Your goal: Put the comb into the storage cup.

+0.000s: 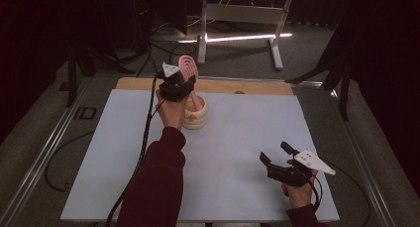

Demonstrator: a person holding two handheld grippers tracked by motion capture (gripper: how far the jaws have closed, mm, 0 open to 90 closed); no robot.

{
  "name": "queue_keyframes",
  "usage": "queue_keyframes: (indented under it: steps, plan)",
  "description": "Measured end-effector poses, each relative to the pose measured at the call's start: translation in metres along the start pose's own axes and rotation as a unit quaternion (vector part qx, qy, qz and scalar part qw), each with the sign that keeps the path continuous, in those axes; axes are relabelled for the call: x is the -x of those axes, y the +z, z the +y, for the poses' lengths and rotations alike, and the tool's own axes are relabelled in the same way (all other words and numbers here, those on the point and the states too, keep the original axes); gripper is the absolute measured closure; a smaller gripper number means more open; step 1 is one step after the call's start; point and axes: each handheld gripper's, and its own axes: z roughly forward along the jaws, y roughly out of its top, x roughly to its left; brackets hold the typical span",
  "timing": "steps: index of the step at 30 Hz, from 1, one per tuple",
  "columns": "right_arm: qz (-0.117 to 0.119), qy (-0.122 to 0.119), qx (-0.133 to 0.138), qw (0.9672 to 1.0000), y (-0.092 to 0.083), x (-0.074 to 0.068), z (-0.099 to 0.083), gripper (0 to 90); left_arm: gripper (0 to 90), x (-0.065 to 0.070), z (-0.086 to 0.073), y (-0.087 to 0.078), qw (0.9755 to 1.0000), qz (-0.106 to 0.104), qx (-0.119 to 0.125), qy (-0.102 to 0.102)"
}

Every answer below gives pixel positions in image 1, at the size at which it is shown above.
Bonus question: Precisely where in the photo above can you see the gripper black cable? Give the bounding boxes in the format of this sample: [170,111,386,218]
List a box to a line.
[104,75,166,227]
[308,173,324,212]

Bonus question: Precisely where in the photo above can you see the person's left hand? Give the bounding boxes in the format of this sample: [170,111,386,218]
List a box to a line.
[156,89,191,131]

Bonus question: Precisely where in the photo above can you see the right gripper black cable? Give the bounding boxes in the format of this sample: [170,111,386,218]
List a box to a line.
[308,173,324,212]

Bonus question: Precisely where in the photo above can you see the large black stand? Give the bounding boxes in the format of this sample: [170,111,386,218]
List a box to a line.
[285,0,358,122]

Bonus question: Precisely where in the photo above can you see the light thin cable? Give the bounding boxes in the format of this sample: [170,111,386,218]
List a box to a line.
[187,0,232,27]

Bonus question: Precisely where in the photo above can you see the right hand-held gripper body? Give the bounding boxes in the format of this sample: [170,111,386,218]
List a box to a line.
[266,149,337,188]

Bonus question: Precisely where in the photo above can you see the white table mat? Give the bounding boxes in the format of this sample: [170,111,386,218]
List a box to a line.
[59,88,341,223]

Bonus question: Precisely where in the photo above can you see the metal floor rail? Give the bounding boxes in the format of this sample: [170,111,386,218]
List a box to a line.
[0,76,92,227]
[330,87,397,227]

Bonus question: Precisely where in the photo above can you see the black floor cable bundle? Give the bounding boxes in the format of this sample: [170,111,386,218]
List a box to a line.
[135,20,199,77]

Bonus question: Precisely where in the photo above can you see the black tripod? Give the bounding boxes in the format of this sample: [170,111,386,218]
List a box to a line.
[65,38,137,108]

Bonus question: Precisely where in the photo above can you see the glowing light strip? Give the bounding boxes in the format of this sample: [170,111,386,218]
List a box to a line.
[177,33,293,44]

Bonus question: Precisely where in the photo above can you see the silver metal stand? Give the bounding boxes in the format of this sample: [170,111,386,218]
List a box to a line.
[196,0,295,71]

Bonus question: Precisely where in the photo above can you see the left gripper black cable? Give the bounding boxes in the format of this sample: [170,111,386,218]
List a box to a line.
[104,75,166,227]

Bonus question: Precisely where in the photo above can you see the dark equipment rack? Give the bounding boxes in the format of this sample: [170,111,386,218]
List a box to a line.
[130,0,189,37]

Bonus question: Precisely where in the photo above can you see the thin black floor cable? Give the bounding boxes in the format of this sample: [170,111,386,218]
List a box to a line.
[45,130,97,193]
[325,160,371,227]

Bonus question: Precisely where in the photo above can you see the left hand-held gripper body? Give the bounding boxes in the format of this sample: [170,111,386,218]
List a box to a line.
[157,61,187,103]

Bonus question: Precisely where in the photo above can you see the person's right hand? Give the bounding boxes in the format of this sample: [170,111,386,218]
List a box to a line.
[280,159,319,210]

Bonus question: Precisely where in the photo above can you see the cream ringed holder orange duck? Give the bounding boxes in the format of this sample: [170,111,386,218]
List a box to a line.
[182,95,210,131]

